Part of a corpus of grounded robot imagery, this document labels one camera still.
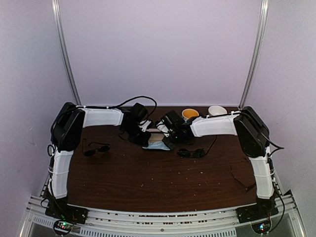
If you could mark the white ceramic bowl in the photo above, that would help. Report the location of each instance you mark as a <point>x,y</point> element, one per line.
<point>216,110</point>

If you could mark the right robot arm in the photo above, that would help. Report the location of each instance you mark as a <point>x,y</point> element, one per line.
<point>248,129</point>

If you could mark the black sunglasses dark lenses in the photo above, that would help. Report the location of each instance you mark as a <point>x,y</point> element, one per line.
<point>196,154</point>

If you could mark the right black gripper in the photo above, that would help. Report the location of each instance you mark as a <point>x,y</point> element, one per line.
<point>171,144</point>

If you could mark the front aluminium rail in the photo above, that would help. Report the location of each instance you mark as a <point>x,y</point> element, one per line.
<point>209,223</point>

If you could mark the thin black frame glasses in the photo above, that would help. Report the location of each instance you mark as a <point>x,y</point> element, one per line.
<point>87,151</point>

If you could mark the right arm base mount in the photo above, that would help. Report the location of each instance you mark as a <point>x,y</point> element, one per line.
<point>258,215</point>

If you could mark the right aluminium frame post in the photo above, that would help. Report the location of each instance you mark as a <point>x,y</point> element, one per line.
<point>262,22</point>

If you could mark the tortoise frame glasses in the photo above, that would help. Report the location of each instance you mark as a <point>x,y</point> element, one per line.
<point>240,183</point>

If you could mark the blue cleaning cloth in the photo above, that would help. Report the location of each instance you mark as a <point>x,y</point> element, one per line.
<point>157,145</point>

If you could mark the patterned mug yellow inside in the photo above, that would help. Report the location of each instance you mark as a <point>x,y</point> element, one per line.
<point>189,113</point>

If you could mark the black glasses case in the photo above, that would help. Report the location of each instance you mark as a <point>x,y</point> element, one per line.
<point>156,135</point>

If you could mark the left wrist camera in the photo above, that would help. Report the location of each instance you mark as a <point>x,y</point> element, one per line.
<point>145,125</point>

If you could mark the left aluminium frame post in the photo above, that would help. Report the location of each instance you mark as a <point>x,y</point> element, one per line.
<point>64,51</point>

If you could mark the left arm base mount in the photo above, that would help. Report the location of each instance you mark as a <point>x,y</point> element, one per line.
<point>66,216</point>

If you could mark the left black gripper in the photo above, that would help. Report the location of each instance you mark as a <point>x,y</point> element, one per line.
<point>142,141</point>

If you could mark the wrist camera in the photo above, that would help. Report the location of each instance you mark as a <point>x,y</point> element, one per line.
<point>145,125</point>
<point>162,127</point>

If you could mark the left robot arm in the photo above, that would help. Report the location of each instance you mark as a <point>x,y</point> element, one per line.
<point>66,134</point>

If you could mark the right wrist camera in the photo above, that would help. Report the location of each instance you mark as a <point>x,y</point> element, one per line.
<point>162,127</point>

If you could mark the aluminium frame post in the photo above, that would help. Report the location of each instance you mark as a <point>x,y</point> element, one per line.
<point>64,51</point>
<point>262,22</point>

